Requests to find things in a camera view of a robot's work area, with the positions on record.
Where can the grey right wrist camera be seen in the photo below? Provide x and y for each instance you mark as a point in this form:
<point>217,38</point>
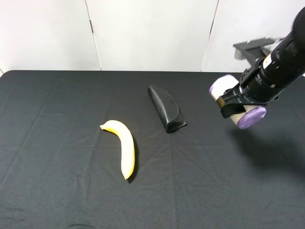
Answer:
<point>252,50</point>

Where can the purple bag roll paper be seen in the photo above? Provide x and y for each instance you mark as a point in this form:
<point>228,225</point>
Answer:
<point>227,94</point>

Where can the yellow banana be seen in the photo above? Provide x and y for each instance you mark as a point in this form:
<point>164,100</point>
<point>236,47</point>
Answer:
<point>127,145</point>

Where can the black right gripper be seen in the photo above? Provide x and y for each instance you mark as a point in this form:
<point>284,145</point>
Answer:
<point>252,89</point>

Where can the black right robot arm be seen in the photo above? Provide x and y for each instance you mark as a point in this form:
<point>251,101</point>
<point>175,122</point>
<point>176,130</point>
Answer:
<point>275,64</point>

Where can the black tablecloth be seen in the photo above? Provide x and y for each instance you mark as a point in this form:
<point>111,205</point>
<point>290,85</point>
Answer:
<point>59,170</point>

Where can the black glasses case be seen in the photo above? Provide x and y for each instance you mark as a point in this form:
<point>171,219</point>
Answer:
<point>167,109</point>

